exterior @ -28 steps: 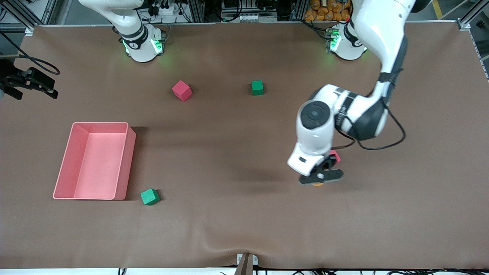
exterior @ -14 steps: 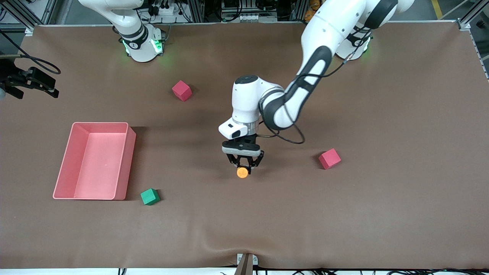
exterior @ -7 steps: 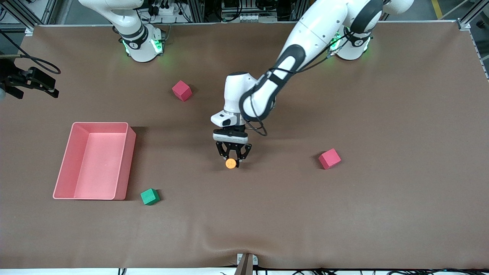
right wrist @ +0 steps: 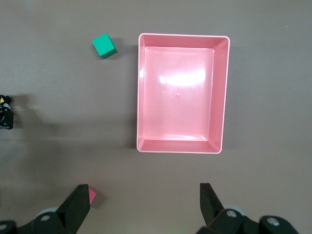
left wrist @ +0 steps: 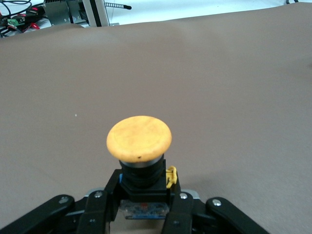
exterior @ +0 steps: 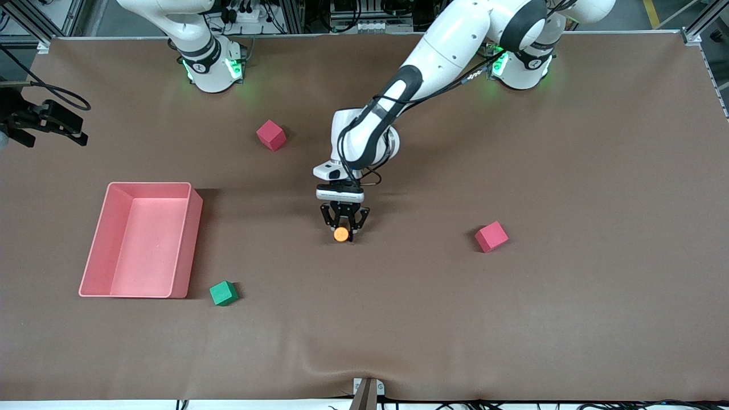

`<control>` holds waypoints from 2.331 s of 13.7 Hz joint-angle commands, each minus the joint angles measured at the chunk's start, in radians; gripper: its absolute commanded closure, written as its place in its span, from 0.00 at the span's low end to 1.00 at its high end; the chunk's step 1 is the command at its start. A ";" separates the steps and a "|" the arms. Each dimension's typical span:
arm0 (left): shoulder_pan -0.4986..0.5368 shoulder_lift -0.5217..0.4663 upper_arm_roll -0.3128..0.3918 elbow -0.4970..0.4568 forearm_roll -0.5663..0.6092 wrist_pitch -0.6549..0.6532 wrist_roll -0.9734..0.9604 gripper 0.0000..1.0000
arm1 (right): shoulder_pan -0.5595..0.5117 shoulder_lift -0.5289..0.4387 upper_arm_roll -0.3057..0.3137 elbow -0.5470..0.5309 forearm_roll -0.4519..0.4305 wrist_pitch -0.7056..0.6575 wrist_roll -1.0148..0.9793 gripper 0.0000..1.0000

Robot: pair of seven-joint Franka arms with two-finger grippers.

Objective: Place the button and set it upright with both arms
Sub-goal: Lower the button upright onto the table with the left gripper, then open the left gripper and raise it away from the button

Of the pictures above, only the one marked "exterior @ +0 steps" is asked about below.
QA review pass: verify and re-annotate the aluminium frame corner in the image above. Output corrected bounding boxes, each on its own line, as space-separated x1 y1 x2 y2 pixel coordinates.
681 0 729 47

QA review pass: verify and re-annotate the aluminium frame strut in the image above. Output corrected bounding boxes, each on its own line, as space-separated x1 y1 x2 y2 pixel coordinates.
0 0 86 39

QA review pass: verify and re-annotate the white power strip with plugs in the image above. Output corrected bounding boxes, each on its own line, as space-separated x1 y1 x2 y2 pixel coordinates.
219 0 268 23

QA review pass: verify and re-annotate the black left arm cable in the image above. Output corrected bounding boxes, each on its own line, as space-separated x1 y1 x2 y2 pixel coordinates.
336 48 507 188

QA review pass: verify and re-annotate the brown table cloth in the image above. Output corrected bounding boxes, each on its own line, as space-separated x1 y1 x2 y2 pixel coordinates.
0 33 729 402

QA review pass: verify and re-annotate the green foam cube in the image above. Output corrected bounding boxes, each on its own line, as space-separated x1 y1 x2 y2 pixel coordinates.
209 280 239 307

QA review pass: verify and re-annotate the red foam cube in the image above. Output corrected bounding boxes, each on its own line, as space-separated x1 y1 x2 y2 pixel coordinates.
474 221 510 253
256 120 287 152

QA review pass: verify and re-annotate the aluminium frame post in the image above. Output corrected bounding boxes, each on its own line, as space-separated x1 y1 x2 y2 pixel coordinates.
279 0 306 34

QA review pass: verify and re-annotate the pink plastic bin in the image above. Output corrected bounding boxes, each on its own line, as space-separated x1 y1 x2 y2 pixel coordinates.
78 182 204 299

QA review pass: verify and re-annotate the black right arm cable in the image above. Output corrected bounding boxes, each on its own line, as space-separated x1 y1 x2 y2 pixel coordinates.
0 44 92 112

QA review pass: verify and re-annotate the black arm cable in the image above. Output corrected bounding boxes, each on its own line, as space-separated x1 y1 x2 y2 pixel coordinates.
0 44 92 112
336 48 507 188

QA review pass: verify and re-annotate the brown post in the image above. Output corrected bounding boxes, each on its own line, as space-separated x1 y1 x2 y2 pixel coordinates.
349 379 378 410

